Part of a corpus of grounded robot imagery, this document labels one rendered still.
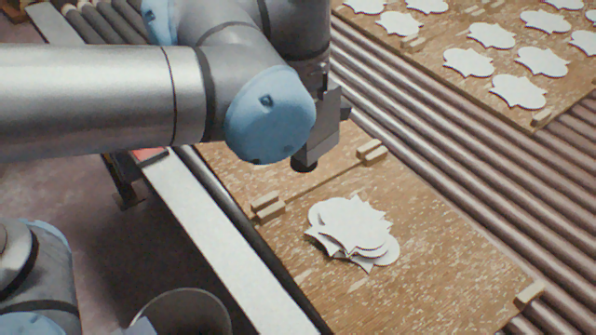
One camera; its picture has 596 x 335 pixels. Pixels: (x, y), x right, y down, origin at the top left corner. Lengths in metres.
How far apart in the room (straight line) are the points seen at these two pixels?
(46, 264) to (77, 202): 1.70
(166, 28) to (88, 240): 1.80
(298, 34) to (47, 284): 0.42
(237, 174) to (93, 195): 1.43
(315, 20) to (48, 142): 0.28
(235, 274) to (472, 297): 0.42
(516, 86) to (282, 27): 0.91
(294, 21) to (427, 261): 0.54
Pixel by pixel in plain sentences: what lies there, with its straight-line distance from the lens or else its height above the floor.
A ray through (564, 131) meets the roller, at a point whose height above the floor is 0.92.
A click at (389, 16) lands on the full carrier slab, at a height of 0.95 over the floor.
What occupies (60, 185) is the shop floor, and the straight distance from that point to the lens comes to 2.45.
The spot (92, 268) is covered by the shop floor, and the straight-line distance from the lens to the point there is 2.09.
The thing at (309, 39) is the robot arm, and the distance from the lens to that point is 0.50.
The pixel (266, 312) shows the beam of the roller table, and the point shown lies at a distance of 0.82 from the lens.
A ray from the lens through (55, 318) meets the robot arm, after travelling 0.62.
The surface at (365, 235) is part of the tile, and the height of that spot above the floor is 0.98.
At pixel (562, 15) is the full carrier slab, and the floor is 0.94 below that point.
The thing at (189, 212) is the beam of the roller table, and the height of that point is 0.91.
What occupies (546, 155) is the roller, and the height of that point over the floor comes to 0.92.
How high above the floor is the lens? 1.66
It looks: 48 degrees down
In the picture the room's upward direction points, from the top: straight up
